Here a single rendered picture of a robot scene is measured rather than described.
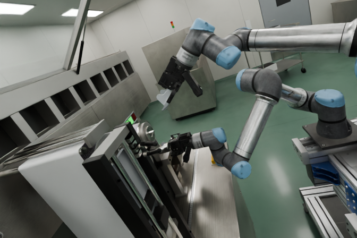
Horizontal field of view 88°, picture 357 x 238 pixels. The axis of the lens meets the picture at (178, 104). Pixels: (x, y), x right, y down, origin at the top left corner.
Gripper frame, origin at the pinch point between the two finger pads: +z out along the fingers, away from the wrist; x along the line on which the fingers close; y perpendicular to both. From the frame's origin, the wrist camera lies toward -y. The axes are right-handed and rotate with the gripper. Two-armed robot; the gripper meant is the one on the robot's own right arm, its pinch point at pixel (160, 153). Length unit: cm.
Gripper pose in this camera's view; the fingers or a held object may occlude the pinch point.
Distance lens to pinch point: 102.0
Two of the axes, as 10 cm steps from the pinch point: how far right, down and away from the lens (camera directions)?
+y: -3.8, -8.7, -3.2
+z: -9.1, 2.9, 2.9
